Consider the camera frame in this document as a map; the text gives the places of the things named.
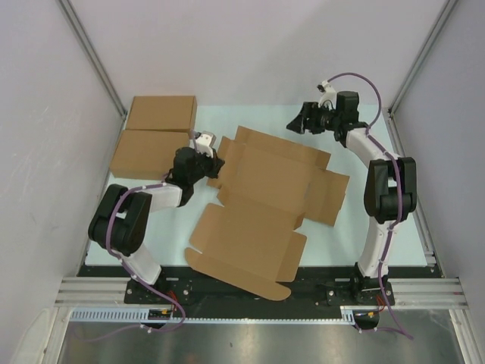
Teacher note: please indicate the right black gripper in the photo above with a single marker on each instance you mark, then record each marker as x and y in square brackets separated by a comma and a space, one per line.
[309, 111]

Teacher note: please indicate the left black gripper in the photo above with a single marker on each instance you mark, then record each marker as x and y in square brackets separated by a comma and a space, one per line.
[215, 163]

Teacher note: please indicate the cardboard box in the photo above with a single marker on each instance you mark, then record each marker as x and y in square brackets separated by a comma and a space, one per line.
[146, 155]
[266, 188]
[162, 113]

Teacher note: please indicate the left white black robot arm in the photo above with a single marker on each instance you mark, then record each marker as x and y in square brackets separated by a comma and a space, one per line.
[120, 221]

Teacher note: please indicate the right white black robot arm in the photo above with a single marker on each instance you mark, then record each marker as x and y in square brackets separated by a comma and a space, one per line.
[390, 192]

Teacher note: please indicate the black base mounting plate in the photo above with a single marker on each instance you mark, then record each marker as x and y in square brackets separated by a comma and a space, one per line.
[191, 286]

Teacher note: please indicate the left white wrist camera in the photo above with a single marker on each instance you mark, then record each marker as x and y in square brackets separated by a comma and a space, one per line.
[203, 143]

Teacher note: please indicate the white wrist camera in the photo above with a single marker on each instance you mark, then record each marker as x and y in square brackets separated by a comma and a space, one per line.
[203, 143]
[328, 93]

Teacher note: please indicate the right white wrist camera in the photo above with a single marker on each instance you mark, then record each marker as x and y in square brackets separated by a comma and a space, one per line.
[328, 93]

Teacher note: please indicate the aluminium front rail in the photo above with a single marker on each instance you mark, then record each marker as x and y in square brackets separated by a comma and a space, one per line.
[409, 293]

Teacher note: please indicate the right aluminium frame post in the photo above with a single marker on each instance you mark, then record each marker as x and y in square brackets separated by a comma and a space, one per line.
[423, 53]

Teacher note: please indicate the aluminium frame post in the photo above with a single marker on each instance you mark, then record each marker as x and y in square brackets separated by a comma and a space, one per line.
[81, 35]
[423, 53]

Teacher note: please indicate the white slotted cable duct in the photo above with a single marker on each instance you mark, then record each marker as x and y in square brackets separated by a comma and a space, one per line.
[314, 314]

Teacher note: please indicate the left aluminium frame post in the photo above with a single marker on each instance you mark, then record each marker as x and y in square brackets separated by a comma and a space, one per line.
[81, 35]

